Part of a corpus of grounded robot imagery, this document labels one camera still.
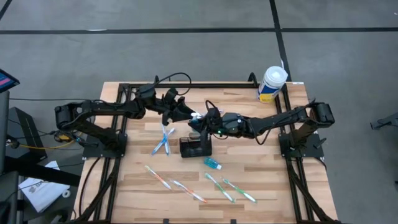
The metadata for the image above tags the black stand beam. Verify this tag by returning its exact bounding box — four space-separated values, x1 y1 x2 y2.
0 155 82 188

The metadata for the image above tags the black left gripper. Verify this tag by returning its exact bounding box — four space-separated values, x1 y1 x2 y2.
146 88 196 126

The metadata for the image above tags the green toothbrush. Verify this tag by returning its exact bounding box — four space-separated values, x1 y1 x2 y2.
204 172 236 204
221 177 258 204

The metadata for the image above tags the yellow cable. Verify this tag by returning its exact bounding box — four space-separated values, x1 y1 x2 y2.
6 130 83 151

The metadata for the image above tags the black computer box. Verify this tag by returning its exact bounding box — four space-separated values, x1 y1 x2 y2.
7 106 48 163

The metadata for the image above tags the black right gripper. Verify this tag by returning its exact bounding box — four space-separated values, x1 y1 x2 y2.
188 117 229 151

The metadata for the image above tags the black aluminium table frame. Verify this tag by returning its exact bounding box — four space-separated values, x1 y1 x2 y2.
71 73 343 224

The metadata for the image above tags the white paper sheet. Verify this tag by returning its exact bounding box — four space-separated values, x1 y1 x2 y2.
17 160 71 213

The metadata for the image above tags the orange toothbrush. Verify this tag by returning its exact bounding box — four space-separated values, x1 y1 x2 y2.
144 165 173 191
170 179 208 204

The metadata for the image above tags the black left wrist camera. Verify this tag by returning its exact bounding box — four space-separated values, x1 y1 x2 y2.
136 83 158 99

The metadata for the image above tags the screen with pink stripe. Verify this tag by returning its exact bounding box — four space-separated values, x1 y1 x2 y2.
0 68 21 94

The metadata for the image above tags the white blue yellow wipes canister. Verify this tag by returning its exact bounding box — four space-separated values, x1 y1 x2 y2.
256 65 289 105

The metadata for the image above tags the black wire caddy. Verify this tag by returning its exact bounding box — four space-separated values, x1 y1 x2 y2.
179 132 213 159

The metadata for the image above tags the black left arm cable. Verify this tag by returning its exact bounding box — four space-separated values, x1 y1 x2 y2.
154 72 192 96

